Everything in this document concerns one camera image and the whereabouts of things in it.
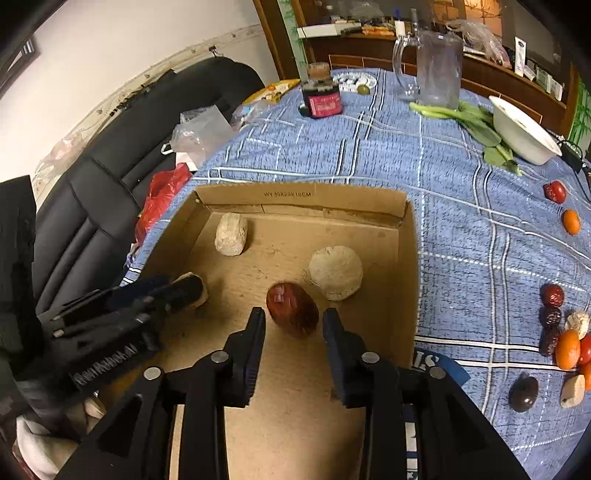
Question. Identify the medium orange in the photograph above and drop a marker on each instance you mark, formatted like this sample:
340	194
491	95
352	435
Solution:
567	349
586	376

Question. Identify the dark bottle with red label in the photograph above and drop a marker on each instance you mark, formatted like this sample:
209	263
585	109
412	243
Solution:
322	94

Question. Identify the beige rough lump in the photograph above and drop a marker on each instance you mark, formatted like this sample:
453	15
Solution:
231	234
579	323
202	302
572	391
335	272

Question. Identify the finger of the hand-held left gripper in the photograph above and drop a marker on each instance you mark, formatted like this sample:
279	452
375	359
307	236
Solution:
136	288
180	295

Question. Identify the white plastic bag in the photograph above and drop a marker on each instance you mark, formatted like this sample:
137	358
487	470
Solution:
178	154

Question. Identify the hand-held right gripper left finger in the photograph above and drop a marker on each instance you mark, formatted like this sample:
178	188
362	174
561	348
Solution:
251	355

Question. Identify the red tomato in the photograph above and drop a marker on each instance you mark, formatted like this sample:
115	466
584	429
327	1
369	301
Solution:
585	348

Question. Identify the white bowl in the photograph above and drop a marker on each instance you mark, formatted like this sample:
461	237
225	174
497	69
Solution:
521	131

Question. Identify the yellow snack packet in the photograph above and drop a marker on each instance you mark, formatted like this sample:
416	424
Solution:
277	87

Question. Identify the cardboard box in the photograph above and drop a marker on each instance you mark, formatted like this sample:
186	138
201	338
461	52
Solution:
277	258

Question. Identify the small orange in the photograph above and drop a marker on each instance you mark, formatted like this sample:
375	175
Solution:
571	222

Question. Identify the flat white box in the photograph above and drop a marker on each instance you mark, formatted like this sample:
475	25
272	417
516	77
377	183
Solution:
318	31

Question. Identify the blue plaid tablecloth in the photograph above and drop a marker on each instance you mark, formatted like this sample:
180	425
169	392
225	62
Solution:
461	230

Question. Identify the red plastic bag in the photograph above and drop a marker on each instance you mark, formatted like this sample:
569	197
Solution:
159	198

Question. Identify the wooden cabinet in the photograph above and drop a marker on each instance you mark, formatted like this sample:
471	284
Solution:
364	48

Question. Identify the crumpled clear plastic bag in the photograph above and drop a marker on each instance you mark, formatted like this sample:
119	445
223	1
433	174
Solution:
480	37

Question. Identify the green leafy vegetable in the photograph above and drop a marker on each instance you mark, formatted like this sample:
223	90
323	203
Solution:
480	129

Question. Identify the large red jujube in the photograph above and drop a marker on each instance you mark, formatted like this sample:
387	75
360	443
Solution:
292	309

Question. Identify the dull dark brown fruit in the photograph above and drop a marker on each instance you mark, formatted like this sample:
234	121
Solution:
524	394

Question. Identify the white cloth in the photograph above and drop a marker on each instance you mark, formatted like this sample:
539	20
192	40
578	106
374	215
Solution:
44	445

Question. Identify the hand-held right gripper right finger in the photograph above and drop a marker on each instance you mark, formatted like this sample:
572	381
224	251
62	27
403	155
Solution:
339	360

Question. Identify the black leather sofa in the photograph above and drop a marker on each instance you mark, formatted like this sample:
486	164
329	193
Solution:
92	184

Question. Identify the small red jujube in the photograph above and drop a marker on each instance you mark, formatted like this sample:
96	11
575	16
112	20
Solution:
547	342
546	189
550	317
552	295

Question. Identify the glass pitcher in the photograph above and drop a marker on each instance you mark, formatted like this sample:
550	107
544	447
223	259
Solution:
436	69

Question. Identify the white and blue carton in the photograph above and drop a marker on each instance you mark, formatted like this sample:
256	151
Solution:
521	55

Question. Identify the small green fruit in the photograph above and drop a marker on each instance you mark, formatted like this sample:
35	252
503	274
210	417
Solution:
364	89

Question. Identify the clear plastic wrapper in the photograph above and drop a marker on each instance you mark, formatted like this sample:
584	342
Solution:
249	112

